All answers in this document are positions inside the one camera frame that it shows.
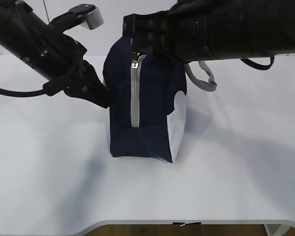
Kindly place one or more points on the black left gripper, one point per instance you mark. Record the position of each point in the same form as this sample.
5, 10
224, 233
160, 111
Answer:
67, 71

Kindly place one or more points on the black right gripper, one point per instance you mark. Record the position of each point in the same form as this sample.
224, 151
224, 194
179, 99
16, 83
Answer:
149, 34

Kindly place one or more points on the navy and white lunch bag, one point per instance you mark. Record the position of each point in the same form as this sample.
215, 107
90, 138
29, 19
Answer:
148, 112

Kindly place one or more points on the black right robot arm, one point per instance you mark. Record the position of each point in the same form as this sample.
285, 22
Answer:
193, 30

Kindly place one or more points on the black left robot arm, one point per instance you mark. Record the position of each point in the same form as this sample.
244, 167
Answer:
24, 34

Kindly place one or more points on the black tape on table edge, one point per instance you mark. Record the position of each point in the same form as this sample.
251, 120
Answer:
182, 224

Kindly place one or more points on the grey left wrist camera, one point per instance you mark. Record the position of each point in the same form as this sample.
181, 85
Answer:
86, 15

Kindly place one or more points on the white table leg frame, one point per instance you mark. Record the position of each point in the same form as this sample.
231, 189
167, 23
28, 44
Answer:
276, 229

